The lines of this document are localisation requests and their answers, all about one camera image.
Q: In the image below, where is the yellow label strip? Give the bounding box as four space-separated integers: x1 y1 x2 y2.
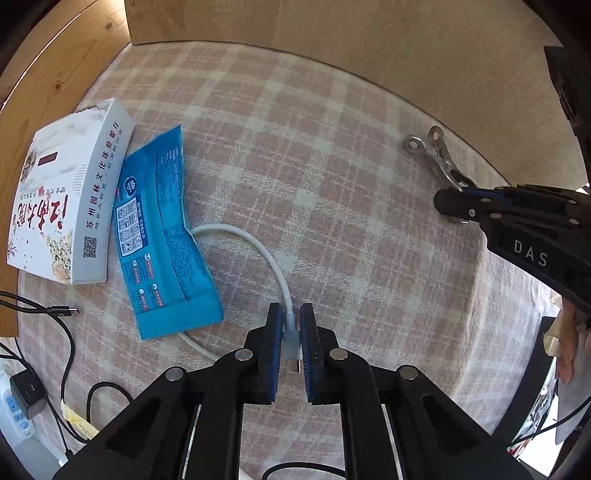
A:
61 401 99 440

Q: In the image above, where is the blue packet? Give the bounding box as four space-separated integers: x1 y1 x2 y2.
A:
112 124 225 341

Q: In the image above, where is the black charger plug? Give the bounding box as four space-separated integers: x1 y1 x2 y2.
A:
9 369 48 420

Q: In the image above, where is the small metal clip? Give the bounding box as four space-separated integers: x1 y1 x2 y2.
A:
403 126 476 224

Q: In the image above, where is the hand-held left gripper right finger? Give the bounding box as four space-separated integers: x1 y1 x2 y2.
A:
300 302 532 480

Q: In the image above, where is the white printed box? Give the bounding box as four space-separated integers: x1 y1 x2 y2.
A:
7 98 136 284

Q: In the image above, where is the white power strip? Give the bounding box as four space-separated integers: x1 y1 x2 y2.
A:
0 360 38 439

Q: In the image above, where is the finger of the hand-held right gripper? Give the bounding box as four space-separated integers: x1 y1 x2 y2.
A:
461 185 591 212
433 188 583 230

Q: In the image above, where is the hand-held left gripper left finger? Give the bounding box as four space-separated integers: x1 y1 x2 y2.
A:
52 302 283 480

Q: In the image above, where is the thin black cable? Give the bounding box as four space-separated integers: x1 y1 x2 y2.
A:
0 291 81 455

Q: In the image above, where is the pink plaid tablecloth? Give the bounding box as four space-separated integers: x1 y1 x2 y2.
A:
18 41 583 480

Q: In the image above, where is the white cable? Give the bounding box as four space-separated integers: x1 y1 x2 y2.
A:
178 224 303 374

